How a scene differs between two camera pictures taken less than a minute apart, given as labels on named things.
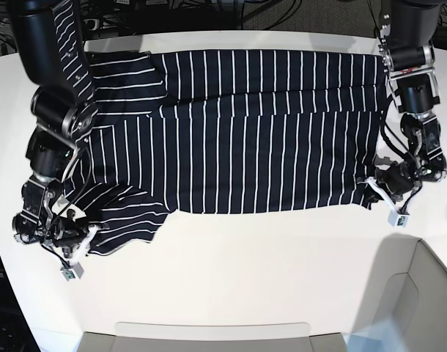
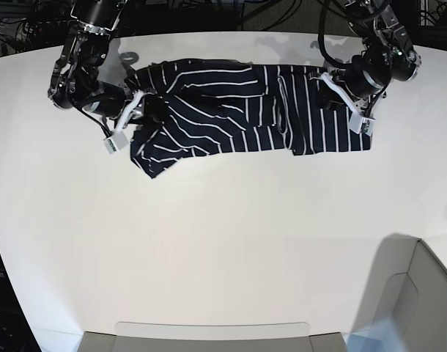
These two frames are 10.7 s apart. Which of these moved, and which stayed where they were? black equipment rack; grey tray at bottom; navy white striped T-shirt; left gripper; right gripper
Moved: right gripper; navy white striped T-shirt; left gripper
Stayed: grey tray at bottom; black equipment rack
